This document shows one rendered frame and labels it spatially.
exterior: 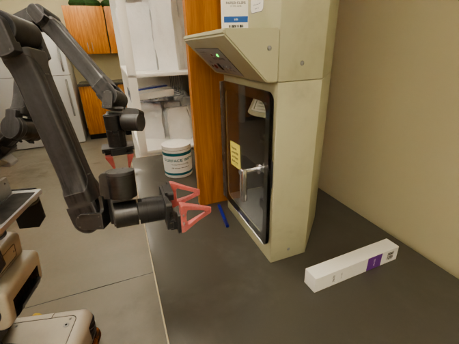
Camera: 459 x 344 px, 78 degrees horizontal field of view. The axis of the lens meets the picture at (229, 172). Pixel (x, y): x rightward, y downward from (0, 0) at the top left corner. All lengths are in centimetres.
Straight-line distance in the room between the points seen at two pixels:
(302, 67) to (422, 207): 54
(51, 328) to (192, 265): 106
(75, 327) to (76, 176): 114
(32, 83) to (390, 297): 88
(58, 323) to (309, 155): 145
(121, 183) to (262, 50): 38
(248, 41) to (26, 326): 163
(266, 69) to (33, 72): 44
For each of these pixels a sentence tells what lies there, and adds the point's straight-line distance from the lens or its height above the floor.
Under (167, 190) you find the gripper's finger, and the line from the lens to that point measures 67.
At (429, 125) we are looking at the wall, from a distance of 90.
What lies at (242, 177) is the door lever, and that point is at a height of 119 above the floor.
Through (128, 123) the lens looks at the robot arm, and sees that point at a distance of 95.
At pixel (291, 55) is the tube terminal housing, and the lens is 62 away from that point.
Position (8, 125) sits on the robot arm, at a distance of 119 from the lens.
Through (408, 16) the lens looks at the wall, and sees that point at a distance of 96.
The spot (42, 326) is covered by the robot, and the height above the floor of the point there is 28.
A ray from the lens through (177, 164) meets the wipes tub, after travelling 127.
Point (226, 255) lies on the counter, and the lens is 83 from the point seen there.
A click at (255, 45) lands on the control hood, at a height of 148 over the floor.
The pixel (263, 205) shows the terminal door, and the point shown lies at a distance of 72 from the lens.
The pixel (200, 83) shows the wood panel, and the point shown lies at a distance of 93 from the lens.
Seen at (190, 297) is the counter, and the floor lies 94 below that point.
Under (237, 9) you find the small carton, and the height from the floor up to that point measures 155.
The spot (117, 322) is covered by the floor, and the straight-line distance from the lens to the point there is 201.
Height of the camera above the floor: 148
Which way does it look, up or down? 24 degrees down
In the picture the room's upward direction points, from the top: 2 degrees counter-clockwise
